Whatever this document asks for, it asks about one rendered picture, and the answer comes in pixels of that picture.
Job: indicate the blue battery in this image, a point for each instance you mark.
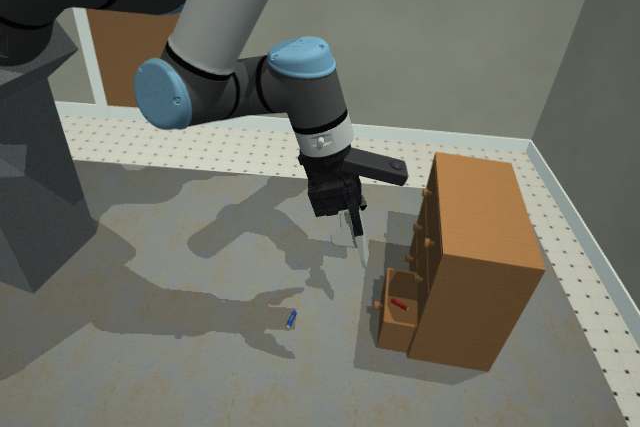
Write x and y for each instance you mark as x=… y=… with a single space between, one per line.
x=291 y=319

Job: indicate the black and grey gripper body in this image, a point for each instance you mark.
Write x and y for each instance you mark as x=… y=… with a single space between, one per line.
x=328 y=187

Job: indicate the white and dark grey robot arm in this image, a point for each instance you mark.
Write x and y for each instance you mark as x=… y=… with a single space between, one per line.
x=185 y=87

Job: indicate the brown wooden chest of drawers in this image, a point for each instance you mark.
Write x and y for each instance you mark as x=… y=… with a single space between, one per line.
x=490 y=264

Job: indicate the brown wooden drawer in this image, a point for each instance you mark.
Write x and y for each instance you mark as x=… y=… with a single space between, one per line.
x=396 y=329
x=413 y=255
x=423 y=283
x=434 y=240
x=431 y=194
x=422 y=227

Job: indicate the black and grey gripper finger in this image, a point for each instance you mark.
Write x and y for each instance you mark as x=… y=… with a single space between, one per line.
x=364 y=203
x=347 y=236

